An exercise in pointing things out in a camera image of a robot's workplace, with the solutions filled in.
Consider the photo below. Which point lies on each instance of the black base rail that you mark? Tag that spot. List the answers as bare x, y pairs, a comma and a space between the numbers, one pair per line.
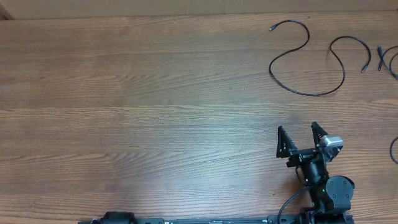
129, 218

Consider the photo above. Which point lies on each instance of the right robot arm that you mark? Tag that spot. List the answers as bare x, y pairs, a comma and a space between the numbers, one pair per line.
330, 196

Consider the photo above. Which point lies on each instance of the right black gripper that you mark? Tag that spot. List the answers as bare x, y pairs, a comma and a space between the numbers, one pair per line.
298, 155

